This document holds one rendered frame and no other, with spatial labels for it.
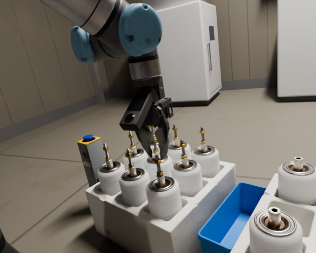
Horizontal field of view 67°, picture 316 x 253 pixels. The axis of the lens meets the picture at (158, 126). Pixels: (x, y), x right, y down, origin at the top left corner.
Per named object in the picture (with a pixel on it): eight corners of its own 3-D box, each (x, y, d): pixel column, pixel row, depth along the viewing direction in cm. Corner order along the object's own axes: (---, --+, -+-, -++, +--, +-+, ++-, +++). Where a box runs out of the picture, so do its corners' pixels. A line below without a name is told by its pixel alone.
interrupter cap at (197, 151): (219, 150, 82) (219, 148, 82) (205, 158, 78) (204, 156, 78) (203, 145, 88) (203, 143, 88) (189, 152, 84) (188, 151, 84)
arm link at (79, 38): (82, 17, 41) (136, 14, 47) (64, 28, 50) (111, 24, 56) (93, 64, 43) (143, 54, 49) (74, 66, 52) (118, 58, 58)
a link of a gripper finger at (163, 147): (180, 150, 66) (171, 119, 64) (171, 159, 61) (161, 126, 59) (170, 150, 68) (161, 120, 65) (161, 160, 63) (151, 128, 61)
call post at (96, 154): (104, 213, 99) (86, 145, 90) (94, 208, 104) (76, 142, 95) (117, 203, 104) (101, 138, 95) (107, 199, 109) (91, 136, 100)
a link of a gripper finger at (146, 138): (159, 150, 69) (158, 120, 66) (150, 159, 64) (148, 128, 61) (150, 148, 71) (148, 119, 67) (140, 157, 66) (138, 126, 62)
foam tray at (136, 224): (179, 285, 64) (169, 232, 59) (96, 231, 90) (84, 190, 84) (238, 205, 91) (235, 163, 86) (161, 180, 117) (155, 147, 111)
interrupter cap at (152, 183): (179, 179, 68) (179, 177, 68) (167, 195, 62) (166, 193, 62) (157, 176, 72) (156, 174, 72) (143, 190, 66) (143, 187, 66)
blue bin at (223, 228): (237, 288, 61) (234, 252, 57) (199, 268, 68) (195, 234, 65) (272, 218, 82) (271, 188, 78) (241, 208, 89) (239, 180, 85)
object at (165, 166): (178, 210, 83) (171, 163, 78) (151, 212, 84) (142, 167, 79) (177, 194, 92) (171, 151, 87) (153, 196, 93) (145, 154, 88)
